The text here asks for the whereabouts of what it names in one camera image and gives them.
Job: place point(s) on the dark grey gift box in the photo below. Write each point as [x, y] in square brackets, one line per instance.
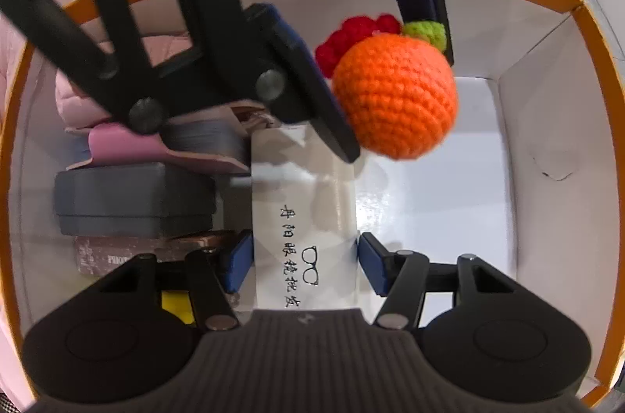
[132, 198]

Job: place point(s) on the pink quilted pouch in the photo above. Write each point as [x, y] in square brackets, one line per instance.
[78, 105]

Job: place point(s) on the yellow box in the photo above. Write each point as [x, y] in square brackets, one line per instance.
[176, 308]

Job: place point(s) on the printed cover photo album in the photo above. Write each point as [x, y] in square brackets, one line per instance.
[127, 254]

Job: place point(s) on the pink leather case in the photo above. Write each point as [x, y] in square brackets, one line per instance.
[122, 144]

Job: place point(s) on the orange-rimmed cardboard box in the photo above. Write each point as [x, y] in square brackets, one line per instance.
[537, 125]

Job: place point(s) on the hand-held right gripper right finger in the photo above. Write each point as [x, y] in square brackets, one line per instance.
[371, 264]

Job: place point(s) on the orange crochet fruit toy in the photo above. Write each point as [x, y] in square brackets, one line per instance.
[395, 96]

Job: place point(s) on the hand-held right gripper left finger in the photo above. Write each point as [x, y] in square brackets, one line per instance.
[238, 264]

